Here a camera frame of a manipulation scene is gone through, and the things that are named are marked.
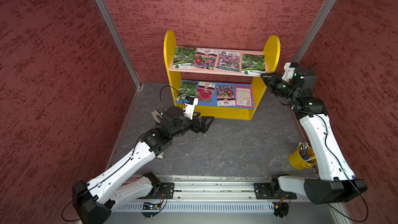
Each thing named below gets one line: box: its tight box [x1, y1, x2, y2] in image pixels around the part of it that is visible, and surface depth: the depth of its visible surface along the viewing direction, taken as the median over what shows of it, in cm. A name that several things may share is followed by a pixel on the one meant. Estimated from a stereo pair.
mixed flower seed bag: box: [216, 85, 236, 107], surface depth 97 cm
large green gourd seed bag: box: [241, 53, 266, 77], surface depth 76 cm
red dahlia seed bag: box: [196, 81, 216, 104], surface depth 99 cm
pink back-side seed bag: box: [235, 85, 254, 108], surface depth 97 cm
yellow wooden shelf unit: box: [163, 30, 281, 120], surface depth 81 cm
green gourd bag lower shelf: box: [176, 81, 198, 102], surface depth 101 cm
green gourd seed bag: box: [172, 46, 197, 69], surface depth 79 cm
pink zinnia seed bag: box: [194, 47, 220, 70], surface depth 79 cm
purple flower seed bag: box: [216, 50, 240, 73], surface depth 77 cm
